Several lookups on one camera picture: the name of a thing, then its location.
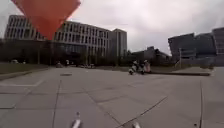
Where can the manhole cover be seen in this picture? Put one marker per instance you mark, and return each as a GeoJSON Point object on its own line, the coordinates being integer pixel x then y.
{"type": "Point", "coordinates": [65, 74]}

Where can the grass strip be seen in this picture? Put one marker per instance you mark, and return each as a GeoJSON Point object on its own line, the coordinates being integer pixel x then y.
{"type": "Point", "coordinates": [16, 67]}

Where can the robot's own part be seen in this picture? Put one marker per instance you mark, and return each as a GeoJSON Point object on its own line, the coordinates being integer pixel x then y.
{"type": "Point", "coordinates": [136, 125]}
{"type": "Point", "coordinates": [76, 122]}

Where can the orange flag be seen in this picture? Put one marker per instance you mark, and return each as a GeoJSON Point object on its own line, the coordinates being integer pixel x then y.
{"type": "Point", "coordinates": [46, 13]}

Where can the low concrete kerb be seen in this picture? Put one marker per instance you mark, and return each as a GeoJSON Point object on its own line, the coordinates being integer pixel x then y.
{"type": "Point", "coordinates": [181, 73]}

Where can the dark stepped building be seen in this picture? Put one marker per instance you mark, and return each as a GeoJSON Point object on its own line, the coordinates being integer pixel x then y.
{"type": "Point", "coordinates": [200, 45]}

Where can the low dark building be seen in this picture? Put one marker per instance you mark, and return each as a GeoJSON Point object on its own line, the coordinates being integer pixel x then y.
{"type": "Point", "coordinates": [150, 54]}

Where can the group of people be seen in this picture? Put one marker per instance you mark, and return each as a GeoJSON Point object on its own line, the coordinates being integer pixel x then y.
{"type": "Point", "coordinates": [139, 67]}

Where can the row of trees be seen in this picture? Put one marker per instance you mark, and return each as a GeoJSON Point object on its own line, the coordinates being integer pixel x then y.
{"type": "Point", "coordinates": [40, 51]}

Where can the large grey glass-fronted building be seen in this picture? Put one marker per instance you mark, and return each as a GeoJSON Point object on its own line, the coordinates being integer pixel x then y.
{"type": "Point", "coordinates": [86, 38]}

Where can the grey concrete slab pavement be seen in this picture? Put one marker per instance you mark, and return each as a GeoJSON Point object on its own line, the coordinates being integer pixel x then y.
{"type": "Point", "coordinates": [110, 93]}

